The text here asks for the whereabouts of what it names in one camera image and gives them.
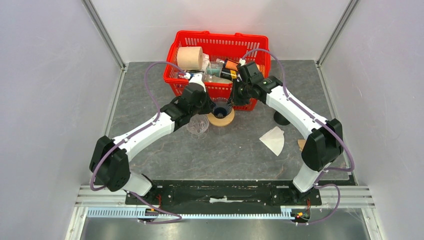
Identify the round wooden dripper holder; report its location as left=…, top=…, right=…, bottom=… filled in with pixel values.
left=206, top=109, right=236, bottom=127

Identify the white paper coffee filter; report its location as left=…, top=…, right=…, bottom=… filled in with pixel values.
left=259, top=126, right=285, bottom=156

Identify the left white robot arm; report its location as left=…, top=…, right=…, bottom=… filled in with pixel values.
left=89, top=82, right=214, bottom=204

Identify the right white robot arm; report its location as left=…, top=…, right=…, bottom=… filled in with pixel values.
left=230, top=60, right=344, bottom=205

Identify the clear glass dripper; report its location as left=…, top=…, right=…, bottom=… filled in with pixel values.
left=186, top=114, right=210, bottom=140

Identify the brown paper coffee filter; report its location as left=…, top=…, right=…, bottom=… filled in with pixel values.
left=297, top=139, right=306, bottom=152

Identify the black orange can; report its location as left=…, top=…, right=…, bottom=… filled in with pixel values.
left=219, top=58, right=239, bottom=81

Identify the red plastic shopping basket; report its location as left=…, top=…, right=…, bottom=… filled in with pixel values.
left=163, top=30, right=271, bottom=111

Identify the blue red small box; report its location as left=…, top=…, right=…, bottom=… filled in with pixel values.
left=177, top=71, right=192, bottom=80

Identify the clear plastic bottle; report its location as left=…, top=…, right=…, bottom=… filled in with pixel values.
left=204, top=61, right=223, bottom=82

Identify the beige paper towel roll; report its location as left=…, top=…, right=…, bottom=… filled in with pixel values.
left=176, top=46, right=203, bottom=70

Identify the glass beaker carafe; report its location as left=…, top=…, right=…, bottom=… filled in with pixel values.
left=211, top=125, right=229, bottom=136

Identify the dark red black cup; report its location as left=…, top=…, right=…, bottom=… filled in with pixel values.
left=273, top=111, right=291, bottom=126

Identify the left aluminium frame post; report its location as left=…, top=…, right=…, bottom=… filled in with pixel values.
left=81, top=0, right=127, bottom=71

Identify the aluminium frame post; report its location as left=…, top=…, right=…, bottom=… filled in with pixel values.
left=81, top=0, right=127, bottom=71
left=316, top=0, right=360, bottom=68

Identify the right aluminium frame post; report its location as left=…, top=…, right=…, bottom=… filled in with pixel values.
left=316, top=0, right=360, bottom=68

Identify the white slotted cable duct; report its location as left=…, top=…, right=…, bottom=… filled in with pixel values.
left=86, top=207, right=298, bottom=221

